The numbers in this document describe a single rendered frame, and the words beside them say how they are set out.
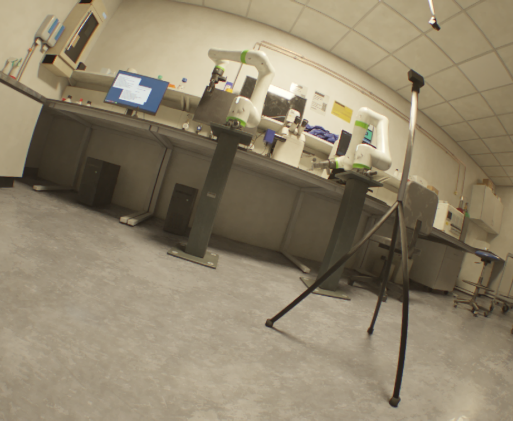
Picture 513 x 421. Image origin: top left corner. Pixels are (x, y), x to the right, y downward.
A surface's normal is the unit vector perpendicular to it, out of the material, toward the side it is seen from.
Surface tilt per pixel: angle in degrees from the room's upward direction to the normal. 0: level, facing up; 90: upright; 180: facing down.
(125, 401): 0
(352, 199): 90
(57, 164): 90
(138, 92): 86
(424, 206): 90
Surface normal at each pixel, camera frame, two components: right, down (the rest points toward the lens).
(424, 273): -0.94, -0.29
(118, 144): 0.19, 0.08
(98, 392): 0.29, -0.96
